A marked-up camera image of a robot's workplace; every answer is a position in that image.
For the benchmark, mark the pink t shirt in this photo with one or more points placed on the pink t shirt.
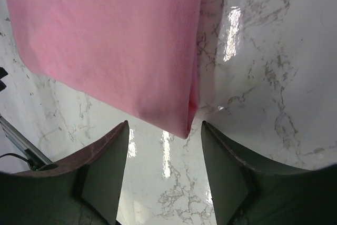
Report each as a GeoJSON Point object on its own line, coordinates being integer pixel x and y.
{"type": "Point", "coordinates": [138, 56]}

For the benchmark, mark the aluminium extrusion rail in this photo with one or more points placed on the aluminium extrusion rail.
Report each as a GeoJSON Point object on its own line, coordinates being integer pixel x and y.
{"type": "Point", "coordinates": [31, 154]}

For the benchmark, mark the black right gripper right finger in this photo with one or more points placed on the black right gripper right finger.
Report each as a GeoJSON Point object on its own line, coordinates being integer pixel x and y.
{"type": "Point", "coordinates": [248, 188]}

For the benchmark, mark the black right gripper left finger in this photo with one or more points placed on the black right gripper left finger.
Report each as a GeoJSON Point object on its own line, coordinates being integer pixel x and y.
{"type": "Point", "coordinates": [82, 188]}

